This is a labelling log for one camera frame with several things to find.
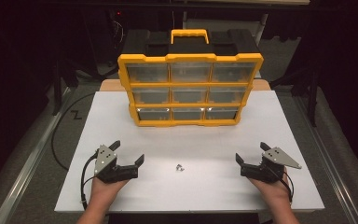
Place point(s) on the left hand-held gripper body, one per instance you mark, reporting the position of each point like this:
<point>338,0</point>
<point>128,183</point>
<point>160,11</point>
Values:
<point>105,158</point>

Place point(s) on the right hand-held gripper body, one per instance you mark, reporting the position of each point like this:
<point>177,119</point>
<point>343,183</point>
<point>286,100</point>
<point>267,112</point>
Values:
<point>272,157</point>

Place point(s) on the clear plastic drawer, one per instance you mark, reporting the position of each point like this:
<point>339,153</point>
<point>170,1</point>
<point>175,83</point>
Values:
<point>227,95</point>

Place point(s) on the yellow black organizer cabinet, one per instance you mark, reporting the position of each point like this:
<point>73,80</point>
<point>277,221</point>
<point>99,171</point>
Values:
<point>189,57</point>

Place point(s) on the person's left hand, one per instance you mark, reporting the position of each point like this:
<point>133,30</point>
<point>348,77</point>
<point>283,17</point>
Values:
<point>104,189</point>

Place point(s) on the person's right hand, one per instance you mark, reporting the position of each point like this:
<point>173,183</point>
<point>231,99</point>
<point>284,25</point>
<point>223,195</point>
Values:
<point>276,191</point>

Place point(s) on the group of clear drawers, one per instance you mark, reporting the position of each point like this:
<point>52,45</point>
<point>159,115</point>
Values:
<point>147,73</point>

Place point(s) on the pale grey box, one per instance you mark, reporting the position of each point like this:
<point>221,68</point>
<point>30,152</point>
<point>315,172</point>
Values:
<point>223,24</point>

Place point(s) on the aluminium floor rail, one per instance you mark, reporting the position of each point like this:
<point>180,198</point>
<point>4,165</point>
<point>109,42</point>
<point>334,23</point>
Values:
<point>331,174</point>
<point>28,169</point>

